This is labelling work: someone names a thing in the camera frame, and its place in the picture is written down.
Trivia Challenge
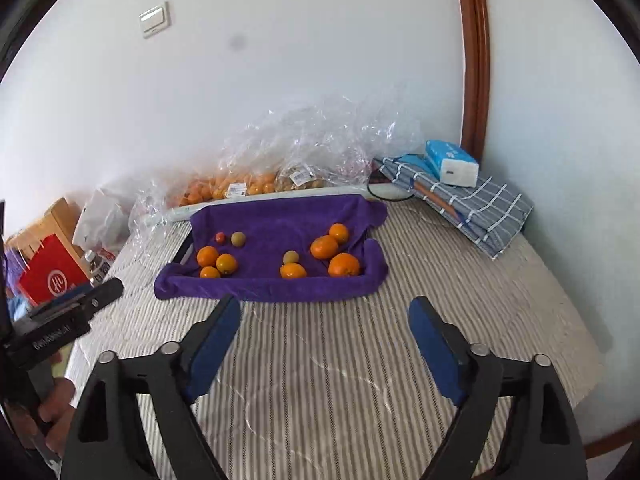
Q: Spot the blue white tissue pack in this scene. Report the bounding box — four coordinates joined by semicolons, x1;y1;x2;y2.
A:
425;140;480;187

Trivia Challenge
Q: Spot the crumpled clear plastic bag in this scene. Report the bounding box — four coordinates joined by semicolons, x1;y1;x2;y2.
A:
220;89;426;197
129;180;173;243

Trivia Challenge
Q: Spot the white wall switch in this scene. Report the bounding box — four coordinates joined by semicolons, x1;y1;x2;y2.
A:
139;2;171;40

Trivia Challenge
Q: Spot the red paper bag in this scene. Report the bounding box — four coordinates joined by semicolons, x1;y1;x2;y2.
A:
19;234;92;307

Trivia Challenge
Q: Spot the clear bag of brown fruits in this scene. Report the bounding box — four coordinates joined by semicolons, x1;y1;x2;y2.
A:
276;161;327;192

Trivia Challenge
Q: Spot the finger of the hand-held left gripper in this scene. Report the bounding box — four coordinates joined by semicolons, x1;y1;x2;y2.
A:
50;278;125;319

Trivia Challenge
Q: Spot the person's left hand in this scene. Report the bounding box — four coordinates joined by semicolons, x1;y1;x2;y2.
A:
37;377;77;456

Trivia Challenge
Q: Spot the folded grey plaid cloth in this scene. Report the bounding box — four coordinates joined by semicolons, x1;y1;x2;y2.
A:
375;156;534;260

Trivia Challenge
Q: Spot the clear bag of oranges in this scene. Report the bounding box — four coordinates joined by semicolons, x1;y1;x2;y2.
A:
177;171;279;207

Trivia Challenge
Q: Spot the white plastic bag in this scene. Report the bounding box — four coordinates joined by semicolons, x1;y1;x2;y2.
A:
74;187;134;257

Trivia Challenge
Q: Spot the large orange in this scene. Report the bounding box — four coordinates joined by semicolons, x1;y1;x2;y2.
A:
328;252;361;278

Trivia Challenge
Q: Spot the cardboard box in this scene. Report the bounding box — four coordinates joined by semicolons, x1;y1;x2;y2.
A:
5;197;84;261

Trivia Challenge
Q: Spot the white-capped plastic bottle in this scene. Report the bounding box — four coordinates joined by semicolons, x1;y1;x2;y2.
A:
84;251;109;282

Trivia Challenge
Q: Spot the purple towel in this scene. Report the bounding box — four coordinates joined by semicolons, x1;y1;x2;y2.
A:
154;194;390;303

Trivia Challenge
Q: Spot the striped bed sheet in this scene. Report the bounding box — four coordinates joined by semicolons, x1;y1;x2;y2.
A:
65;199;607;480

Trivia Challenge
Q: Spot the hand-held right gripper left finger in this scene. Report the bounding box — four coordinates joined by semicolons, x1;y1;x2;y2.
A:
60;294;242;480

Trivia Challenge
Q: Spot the wooden door frame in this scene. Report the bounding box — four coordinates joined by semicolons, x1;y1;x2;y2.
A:
452;0;492;162

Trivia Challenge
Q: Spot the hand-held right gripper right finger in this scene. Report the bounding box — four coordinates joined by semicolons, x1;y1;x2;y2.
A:
407;296;588;480

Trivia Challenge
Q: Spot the black cable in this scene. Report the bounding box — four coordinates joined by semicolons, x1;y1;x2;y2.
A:
366;167;417;202

